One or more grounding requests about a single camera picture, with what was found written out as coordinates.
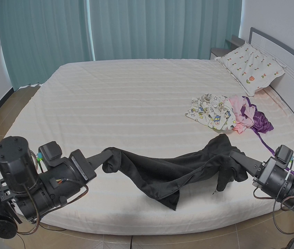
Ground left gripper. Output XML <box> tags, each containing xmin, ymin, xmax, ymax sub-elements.
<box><xmin>38</xmin><ymin>149</ymin><xmax>97</xmax><ymax>207</ymax></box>

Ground bed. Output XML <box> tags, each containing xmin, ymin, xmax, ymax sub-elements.
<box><xmin>0</xmin><ymin>27</ymin><xmax>294</xmax><ymax>236</ymax></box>

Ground white printed garment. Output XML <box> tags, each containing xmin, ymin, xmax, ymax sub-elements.
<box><xmin>185</xmin><ymin>93</ymin><xmax>238</xmax><ymax>132</ymax></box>

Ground purple garment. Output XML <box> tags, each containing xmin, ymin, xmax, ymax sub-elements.
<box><xmin>241</xmin><ymin>96</ymin><xmax>294</xmax><ymax>176</ymax></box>

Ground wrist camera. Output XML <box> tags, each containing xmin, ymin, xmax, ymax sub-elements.
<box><xmin>38</xmin><ymin>142</ymin><xmax>63</xmax><ymax>168</ymax></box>
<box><xmin>275</xmin><ymin>145</ymin><xmax>294</xmax><ymax>168</ymax></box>

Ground blue-green curtain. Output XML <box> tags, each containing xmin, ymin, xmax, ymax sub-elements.
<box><xmin>0</xmin><ymin>0</ymin><xmax>96</xmax><ymax>91</ymax></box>
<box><xmin>89</xmin><ymin>0</ymin><xmax>244</xmax><ymax>61</ymax></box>

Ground pink garment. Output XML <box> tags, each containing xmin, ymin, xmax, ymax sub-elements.
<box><xmin>226</xmin><ymin>95</ymin><xmax>255</xmax><ymax>135</ymax></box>

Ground grey bedside table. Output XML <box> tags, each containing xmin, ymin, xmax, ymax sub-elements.
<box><xmin>210</xmin><ymin>34</ymin><xmax>246</xmax><ymax>61</ymax></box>

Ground white printed pillow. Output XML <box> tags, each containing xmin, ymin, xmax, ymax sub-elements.
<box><xmin>214</xmin><ymin>42</ymin><xmax>286</xmax><ymax>97</ymax></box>

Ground black trousers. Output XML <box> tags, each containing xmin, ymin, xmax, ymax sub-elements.
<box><xmin>102</xmin><ymin>134</ymin><xmax>249</xmax><ymax>211</ymax></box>

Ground black cable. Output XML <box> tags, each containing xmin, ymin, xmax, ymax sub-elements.
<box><xmin>59</xmin><ymin>184</ymin><xmax>89</xmax><ymax>206</ymax></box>
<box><xmin>253</xmin><ymin>187</ymin><xmax>294</xmax><ymax>235</ymax></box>

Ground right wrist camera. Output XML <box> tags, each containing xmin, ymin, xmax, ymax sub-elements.
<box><xmin>275</xmin><ymin>145</ymin><xmax>294</xmax><ymax>168</ymax></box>

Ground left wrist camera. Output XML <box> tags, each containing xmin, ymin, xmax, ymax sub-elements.
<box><xmin>38</xmin><ymin>142</ymin><xmax>63</xmax><ymax>168</ymax></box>

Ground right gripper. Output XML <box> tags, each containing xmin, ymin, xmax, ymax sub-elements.
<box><xmin>253</xmin><ymin>158</ymin><xmax>294</xmax><ymax>202</ymax></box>

